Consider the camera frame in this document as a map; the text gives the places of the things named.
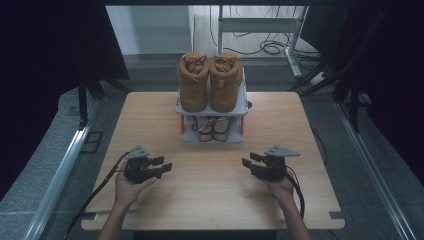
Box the hand-held gripper cable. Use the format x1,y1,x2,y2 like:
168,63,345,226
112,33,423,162
63,151,131,240
283,166,306,220

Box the black metal stand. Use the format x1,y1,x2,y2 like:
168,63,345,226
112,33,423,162
288,61,363,134
77,74,132,130

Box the person's right hand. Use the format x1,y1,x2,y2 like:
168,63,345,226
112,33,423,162
259,173,296,208

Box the right hand-held gripper cable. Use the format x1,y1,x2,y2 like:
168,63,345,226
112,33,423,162
283,166,306,220

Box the white metal desk frame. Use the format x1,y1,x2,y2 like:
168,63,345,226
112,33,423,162
215,4,309,79

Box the aluminium rail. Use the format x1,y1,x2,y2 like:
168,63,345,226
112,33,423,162
334,99,418,240
23,99,104,240

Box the thin black cable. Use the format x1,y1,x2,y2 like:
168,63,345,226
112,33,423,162
311,128,329,166

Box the tan suede boot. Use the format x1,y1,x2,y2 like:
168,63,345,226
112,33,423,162
209,50,244,114
176,50,211,113

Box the white shoe rack orange posts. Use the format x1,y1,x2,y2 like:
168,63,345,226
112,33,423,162
174,64,250,145

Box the left hand-held gripper cable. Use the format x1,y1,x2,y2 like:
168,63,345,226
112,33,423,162
63,151,131,240

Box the dark curtain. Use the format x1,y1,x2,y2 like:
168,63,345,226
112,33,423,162
0,0,130,201
299,0,424,184

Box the person's left hand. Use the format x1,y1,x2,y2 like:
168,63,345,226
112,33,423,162
114,161,158,209

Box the white power strip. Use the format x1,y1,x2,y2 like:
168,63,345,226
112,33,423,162
309,71,327,87

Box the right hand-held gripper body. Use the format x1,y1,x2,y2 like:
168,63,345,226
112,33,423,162
249,144,301,183

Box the black floor cables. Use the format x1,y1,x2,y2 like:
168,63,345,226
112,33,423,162
209,4,322,63

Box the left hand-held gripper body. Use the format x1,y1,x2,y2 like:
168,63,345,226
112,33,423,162
123,144,164,184

